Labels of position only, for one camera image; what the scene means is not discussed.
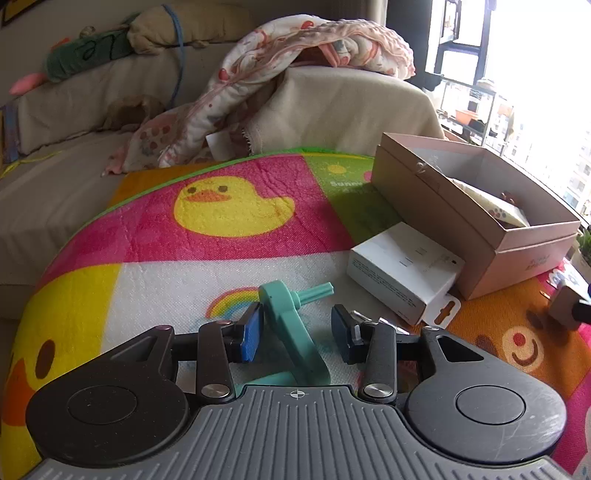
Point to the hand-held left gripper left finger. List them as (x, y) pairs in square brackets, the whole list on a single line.
[(251, 333)]

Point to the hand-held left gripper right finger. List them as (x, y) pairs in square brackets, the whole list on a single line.
[(342, 334)]

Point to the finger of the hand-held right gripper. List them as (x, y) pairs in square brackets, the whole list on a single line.
[(582, 311)]

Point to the beige block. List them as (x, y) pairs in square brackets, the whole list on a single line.
[(561, 307)]

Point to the pink cardboard box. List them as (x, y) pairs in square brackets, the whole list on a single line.
[(508, 263)]

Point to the small potted plant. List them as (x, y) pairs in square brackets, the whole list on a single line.
[(584, 249)]

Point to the small white box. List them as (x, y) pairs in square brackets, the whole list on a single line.
[(401, 263)]

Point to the colourful cartoon play mat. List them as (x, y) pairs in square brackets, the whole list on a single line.
[(152, 230)]

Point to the white paper tag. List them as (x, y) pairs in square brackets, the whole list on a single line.
[(219, 144)]

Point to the metal balcony rack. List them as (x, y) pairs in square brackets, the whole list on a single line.
[(471, 115)]

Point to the brown plush toy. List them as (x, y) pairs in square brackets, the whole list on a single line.
[(134, 110)]

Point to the pink patterned blanket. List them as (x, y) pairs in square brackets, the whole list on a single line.
[(258, 60)]

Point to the beige covered sofa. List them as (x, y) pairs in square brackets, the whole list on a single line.
[(60, 106)]

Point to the beige pillow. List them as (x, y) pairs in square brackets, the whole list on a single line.
[(203, 23)]

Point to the green plush toy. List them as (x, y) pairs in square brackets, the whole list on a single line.
[(83, 53)]

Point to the pink plush toy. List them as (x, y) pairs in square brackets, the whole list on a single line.
[(27, 84)]

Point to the framed wall picture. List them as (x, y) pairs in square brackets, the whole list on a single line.
[(14, 5)]

